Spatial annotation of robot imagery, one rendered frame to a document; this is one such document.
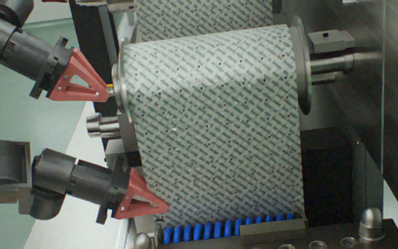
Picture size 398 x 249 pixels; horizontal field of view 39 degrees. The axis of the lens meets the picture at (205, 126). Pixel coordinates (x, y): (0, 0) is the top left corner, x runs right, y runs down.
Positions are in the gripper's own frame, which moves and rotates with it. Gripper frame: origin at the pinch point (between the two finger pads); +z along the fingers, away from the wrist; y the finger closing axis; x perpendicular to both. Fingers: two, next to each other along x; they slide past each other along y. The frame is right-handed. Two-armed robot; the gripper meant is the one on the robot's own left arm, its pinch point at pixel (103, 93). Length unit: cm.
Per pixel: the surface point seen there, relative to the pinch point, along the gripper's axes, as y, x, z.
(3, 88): -363, -198, -31
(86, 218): -20.3, -36.1, 12.2
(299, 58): 3.9, 20.0, 20.4
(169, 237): 7.8, -12.8, 18.7
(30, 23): -556, -210, -47
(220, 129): 5.0, 5.6, 16.4
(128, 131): -2.8, -5.0, 6.7
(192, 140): 4.9, 2.1, 13.9
